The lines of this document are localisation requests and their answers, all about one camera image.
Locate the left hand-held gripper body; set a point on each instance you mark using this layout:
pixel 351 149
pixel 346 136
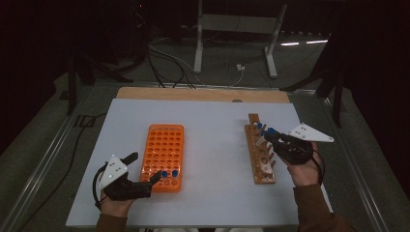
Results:
pixel 129 190

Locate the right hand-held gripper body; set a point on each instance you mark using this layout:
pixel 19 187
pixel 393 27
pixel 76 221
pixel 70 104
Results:
pixel 295 151

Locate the blue-capped glass test tube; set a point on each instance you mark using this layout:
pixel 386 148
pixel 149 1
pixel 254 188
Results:
pixel 175 173
pixel 164 174
pixel 259 125
pixel 271 130
pixel 263 132

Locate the wooden test tube rack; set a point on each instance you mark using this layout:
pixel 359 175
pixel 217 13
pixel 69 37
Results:
pixel 257 158

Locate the orange plastic test tube rack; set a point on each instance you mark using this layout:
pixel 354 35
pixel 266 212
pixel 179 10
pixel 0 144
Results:
pixel 164 145

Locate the person's left hand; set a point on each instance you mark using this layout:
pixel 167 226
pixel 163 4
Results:
pixel 116 208

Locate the person's right hand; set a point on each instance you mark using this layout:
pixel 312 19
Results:
pixel 306 174

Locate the white table mat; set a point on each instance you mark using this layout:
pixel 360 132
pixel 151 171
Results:
pixel 209 161

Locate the black tripod stand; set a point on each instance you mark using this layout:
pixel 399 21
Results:
pixel 336 96
pixel 72 87

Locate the white plug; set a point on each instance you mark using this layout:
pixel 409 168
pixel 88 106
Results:
pixel 240 67

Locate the grey metal stand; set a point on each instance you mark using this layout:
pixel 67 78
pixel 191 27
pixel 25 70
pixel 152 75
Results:
pixel 237 24

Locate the metal floor rail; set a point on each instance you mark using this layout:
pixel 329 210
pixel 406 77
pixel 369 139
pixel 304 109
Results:
pixel 354 167
pixel 42 167

